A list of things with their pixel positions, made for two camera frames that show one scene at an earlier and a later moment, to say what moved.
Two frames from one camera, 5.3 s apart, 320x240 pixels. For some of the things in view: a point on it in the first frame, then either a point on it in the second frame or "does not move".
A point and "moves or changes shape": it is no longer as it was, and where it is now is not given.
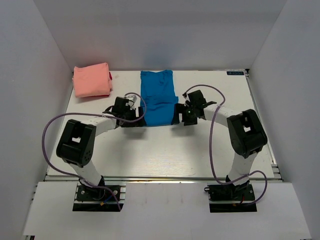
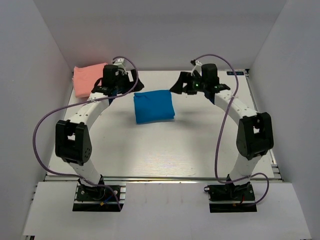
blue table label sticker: x=234 y=73 does not move
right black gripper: x=180 y=108 to x=178 y=87
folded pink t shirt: x=91 y=80 does not move
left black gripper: x=141 y=122 to x=121 y=75
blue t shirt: x=158 y=96 moves or changes shape
